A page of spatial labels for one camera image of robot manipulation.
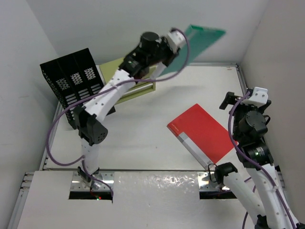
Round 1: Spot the black perforated file organizer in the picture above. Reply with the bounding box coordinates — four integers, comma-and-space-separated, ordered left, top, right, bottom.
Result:
40, 48, 116, 131

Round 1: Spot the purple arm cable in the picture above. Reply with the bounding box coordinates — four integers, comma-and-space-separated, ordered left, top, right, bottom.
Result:
227, 89, 301, 229
44, 28, 191, 194

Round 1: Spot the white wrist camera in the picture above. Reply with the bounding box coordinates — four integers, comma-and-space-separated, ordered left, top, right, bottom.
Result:
248, 87, 268, 106
165, 30, 186, 53

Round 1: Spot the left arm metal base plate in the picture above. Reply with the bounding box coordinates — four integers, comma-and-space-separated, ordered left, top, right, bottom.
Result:
70, 171, 114, 192

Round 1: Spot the green clip folder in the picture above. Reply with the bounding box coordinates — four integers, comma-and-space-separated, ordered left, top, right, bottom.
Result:
150, 25, 226, 81

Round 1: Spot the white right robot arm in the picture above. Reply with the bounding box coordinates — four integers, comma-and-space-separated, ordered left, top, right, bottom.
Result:
214, 87, 305, 229

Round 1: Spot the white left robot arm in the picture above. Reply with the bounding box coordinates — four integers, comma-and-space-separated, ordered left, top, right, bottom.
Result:
74, 30, 185, 182

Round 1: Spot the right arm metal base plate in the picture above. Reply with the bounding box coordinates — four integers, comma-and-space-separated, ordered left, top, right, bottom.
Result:
197, 171, 230, 192

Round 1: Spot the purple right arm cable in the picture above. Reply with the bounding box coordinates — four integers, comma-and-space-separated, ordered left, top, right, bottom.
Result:
227, 89, 301, 229

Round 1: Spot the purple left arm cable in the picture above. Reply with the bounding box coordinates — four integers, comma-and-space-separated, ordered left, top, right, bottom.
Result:
44, 28, 191, 194

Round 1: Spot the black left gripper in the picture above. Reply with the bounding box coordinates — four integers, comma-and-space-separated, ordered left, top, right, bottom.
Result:
145, 34, 177, 66

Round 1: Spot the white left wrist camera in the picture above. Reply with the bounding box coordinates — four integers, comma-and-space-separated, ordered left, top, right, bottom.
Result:
165, 30, 186, 53

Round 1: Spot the red file folder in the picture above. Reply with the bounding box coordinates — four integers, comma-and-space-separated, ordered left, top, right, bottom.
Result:
167, 104, 234, 170

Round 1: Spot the olive green drawer cabinet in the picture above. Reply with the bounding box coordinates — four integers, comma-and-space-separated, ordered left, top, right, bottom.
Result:
96, 58, 156, 104

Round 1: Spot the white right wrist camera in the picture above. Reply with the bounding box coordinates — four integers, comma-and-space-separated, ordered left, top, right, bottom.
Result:
248, 87, 268, 106

